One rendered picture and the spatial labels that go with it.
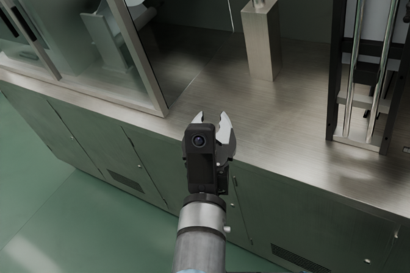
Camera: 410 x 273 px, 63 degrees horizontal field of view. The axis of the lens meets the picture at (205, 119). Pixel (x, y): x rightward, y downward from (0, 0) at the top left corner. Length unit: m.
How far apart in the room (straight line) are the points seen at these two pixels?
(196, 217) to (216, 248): 0.05
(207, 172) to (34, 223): 2.01
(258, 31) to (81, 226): 1.62
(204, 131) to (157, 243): 1.52
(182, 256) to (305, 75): 0.89
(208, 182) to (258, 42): 0.70
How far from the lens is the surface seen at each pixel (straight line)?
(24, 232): 2.47
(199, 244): 0.50
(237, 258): 1.84
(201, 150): 0.52
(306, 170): 0.97
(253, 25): 1.12
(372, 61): 0.86
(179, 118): 1.18
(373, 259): 1.25
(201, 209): 0.52
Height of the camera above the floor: 1.69
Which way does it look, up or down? 44 degrees down
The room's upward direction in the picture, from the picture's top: 17 degrees counter-clockwise
